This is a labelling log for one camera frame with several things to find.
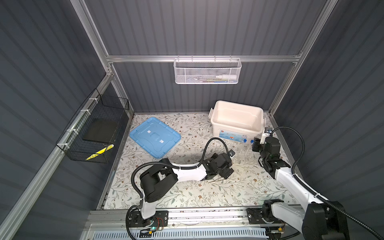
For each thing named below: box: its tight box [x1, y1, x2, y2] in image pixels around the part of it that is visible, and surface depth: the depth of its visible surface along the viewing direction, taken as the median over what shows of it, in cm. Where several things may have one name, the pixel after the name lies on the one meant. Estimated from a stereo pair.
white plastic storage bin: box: [208, 100, 267, 143], surface depth 105 cm
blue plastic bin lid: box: [129, 117, 181, 159], surface depth 108 cm
